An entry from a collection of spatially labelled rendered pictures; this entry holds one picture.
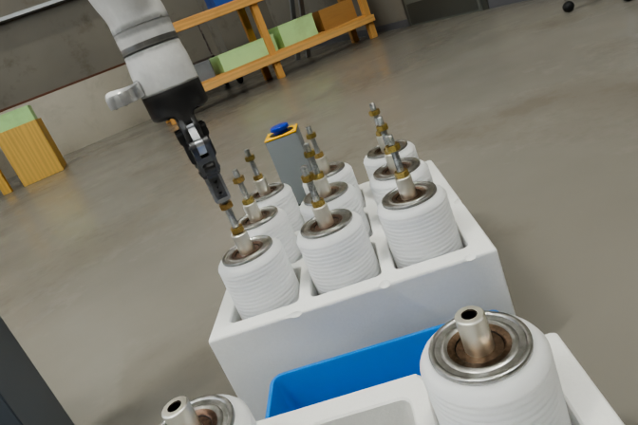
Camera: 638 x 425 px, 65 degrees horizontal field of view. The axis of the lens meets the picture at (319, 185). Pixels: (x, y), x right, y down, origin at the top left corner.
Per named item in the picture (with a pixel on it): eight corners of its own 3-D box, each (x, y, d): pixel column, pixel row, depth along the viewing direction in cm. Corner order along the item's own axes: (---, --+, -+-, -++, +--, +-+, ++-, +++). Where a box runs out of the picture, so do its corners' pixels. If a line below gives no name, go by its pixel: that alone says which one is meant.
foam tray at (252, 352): (259, 441, 71) (207, 341, 66) (280, 294, 108) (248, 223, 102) (530, 362, 67) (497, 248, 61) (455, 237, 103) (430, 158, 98)
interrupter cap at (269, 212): (263, 207, 86) (261, 204, 86) (287, 211, 80) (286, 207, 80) (227, 230, 82) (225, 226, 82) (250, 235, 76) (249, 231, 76)
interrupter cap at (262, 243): (215, 273, 68) (213, 269, 67) (234, 246, 74) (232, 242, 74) (265, 261, 65) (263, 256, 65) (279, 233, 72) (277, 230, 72)
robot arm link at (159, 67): (114, 109, 65) (90, 64, 63) (195, 77, 67) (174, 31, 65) (110, 113, 56) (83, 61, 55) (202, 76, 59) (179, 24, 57)
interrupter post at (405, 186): (407, 194, 69) (400, 172, 68) (422, 194, 67) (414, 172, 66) (397, 202, 67) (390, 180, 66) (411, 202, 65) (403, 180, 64)
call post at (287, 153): (317, 268, 113) (264, 143, 103) (317, 254, 119) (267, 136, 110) (347, 259, 112) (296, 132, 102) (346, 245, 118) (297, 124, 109)
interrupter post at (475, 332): (469, 365, 36) (457, 329, 35) (460, 344, 38) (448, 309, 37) (501, 356, 36) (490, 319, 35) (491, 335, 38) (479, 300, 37)
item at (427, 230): (436, 281, 79) (402, 179, 73) (491, 290, 72) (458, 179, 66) (401, 319, 73) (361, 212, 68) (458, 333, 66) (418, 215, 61)
